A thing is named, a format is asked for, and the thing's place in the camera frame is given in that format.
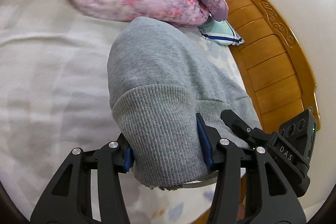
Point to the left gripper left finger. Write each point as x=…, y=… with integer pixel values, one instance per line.
x=67, y=197

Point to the grey hooded sweatshirt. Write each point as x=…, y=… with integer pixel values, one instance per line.
x=159, y=80

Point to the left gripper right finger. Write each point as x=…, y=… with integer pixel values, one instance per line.
x=269, y=195

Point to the teal striped pillow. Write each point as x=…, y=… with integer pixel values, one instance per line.
x=221, y=33

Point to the wooden headboard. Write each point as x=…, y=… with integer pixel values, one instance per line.
x=275, y=70

